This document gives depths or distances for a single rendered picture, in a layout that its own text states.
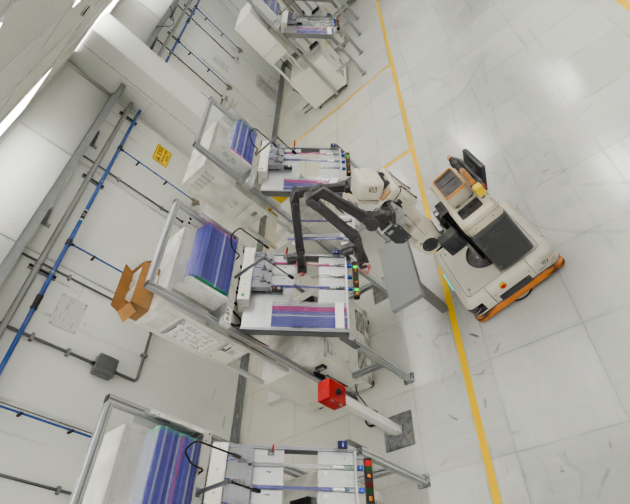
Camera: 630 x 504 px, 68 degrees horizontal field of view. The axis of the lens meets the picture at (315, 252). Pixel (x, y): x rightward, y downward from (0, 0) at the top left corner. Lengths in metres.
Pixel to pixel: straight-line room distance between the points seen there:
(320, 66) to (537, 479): 6.00
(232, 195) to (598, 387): 3.01
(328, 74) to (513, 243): 4.97
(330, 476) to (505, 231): 1.70
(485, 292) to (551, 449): 0.96
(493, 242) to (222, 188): 2.29
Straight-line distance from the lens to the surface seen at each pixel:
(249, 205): 4.25
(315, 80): 7.51
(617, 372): 3.05
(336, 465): 2.71
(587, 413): 3.02
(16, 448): 3.87
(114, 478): 2.58
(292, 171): 4.37
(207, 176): 4.12
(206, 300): 3.10
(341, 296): 3.31
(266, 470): 2.70
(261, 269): 3.37
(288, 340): 3.73
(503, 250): 3.11
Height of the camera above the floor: 2.73
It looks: 31 degrees down
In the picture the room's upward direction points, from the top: 53 degrees counter-clockwise
